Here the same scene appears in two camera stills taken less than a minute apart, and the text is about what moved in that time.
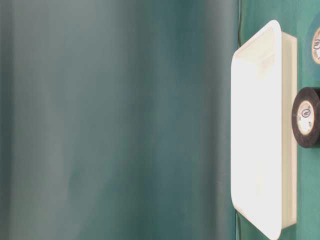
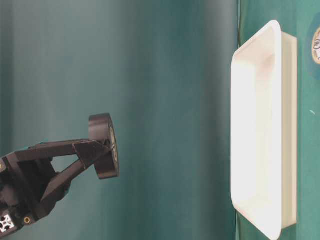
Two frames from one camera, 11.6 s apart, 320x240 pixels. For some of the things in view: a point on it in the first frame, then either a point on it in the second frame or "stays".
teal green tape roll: [313, 43] stays
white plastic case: [264, 130] stays
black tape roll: [305, 117] -> [101, 128]
